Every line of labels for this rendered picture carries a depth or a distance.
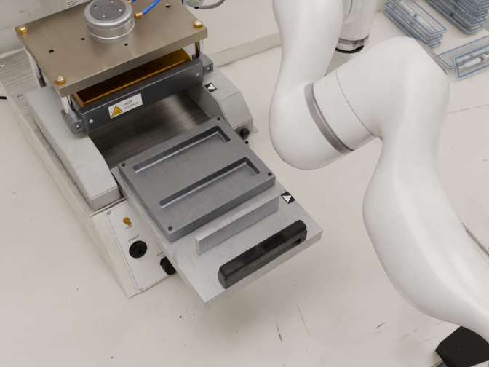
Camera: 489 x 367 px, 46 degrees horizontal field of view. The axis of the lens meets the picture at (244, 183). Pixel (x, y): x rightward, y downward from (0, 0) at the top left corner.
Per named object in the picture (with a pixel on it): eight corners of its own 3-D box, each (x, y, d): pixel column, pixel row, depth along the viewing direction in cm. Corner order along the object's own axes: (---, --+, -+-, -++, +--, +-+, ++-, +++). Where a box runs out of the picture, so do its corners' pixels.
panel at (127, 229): (137, 293, 106) (102, 211, 96) (268, 217, 117) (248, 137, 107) (142, 298, 104) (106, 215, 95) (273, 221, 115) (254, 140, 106)
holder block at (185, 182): (119, 173, 96) (117, 163, 94) (220, 124, 103) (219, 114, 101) (170, 243, 88) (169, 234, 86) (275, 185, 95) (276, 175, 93)
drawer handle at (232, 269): (217, 279, 84) (217, 266, 81) (297, 231, 89) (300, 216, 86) (225, 290, 83) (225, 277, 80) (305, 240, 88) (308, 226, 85)
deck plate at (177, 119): (-10, 65, 118) (-12, 61, 118) (140, 9, 131) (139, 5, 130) (89, 218, 96) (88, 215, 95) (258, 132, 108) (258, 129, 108)
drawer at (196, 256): (113, 183, 99) (105, 154, 93) (219, 130, 107) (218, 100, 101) (205, 314, 85) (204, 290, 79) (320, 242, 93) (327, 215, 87)
